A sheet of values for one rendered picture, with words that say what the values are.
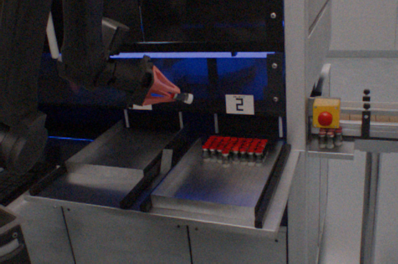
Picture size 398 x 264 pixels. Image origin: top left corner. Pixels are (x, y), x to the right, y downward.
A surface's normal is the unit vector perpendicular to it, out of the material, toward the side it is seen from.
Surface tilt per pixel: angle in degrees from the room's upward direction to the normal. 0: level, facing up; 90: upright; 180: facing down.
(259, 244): 90
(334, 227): 0
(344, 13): 90
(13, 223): 0
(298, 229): 90
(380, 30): 90
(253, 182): 0
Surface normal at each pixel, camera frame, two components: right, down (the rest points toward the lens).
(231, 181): -0.09, -0.93
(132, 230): -0.34, 0.36
